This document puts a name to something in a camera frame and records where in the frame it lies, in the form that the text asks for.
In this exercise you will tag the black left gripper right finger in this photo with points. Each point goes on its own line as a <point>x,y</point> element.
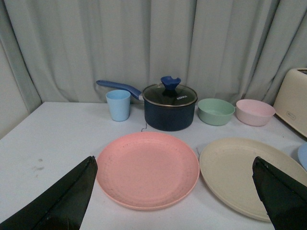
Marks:
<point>284,198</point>

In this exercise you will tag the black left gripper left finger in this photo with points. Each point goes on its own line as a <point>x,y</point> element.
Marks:
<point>60,207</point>

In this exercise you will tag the blue plate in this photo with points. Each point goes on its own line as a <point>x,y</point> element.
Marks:
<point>302,155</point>

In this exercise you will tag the cream plate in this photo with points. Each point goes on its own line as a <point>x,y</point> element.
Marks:
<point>226,166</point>

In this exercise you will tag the pink plate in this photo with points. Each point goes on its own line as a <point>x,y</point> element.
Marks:
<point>147,170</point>

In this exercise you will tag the pink bowl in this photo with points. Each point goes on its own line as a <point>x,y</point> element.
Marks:
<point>253,112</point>

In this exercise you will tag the cream toaster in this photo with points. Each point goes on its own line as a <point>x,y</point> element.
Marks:
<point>291,101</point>

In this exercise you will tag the green bowl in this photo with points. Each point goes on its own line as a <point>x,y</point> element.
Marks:
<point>215,112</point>

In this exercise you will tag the light blue cup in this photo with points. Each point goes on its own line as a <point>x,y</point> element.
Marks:
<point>119,104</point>

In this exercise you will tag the dark blue saucepan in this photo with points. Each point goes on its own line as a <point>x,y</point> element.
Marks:
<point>158,117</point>

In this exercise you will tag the glass pot lid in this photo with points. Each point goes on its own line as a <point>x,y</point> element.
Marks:
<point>170,93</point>

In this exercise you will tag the grey curtain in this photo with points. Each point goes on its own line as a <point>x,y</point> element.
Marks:
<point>55,50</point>

